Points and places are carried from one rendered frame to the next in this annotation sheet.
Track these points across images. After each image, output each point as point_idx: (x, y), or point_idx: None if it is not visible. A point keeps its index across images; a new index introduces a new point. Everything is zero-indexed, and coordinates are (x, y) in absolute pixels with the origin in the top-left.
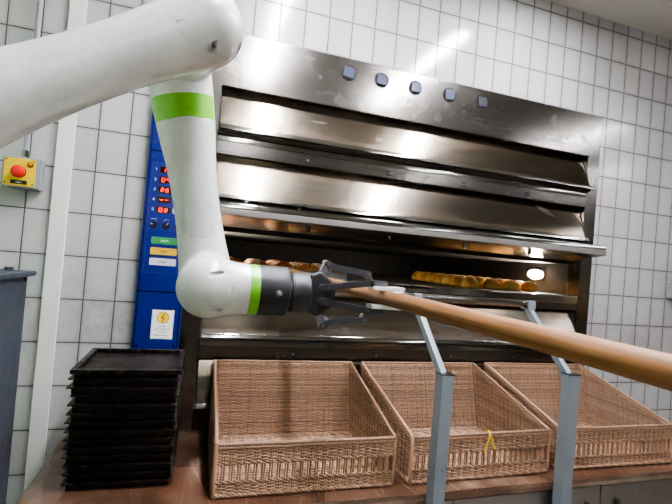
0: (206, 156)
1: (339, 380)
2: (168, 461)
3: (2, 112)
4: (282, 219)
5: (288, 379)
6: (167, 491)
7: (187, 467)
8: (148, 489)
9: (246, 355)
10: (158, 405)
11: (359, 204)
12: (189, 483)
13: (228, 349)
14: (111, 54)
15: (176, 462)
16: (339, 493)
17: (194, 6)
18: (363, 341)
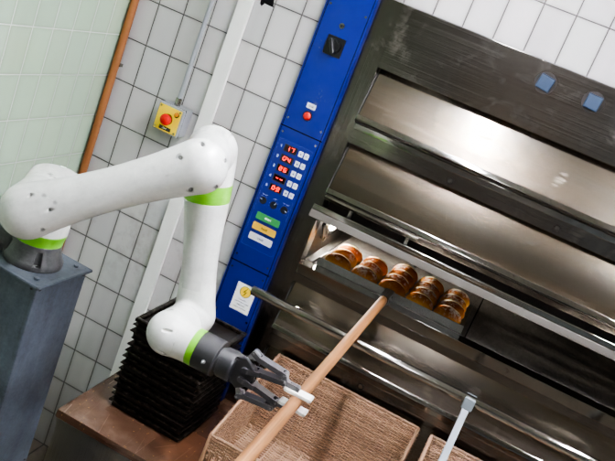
0: (207, 233)
1: (396, 440)
2: (182, 424)
3: (59, 219)
4: (377, 246)
5: (341, 410)
6: (172, 447)
7: (204, 438)
8: (161, 437)
9: (312, 364)
10: (186, 377)
11: (498, 254)
12: (192, 452)
13: (296, 349)
14: (121, 193)
15: (200, 428)
16: None
17: (179, 166)
18: (440, 413)
